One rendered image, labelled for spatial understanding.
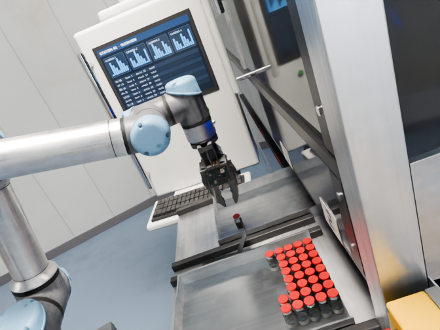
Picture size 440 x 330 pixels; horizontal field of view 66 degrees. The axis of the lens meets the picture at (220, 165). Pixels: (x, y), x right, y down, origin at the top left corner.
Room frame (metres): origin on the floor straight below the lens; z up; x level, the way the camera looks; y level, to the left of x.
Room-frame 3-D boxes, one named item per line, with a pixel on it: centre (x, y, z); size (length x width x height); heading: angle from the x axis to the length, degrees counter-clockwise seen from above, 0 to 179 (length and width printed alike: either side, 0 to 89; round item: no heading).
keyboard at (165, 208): (1.24, 0.13, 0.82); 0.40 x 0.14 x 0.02; 79
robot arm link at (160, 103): (0.78, 0.11, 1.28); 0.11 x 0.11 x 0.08; 4
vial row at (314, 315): (0.54, -0.06, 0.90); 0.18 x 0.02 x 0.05; 175
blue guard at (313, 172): (1.36, -0.23, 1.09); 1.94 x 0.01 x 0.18; 175
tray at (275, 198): (0.88, -0.10, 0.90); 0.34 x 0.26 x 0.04; 85
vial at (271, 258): (0.62, -0.03, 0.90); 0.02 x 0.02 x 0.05
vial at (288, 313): (0.46, -0.01, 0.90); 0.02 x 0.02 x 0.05
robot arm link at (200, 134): (0.81, 0.01, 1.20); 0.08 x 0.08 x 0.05
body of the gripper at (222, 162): (0.80, 0.01, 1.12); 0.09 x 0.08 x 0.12; 175
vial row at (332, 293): (0.53, -0.11, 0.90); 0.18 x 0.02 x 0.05; 175
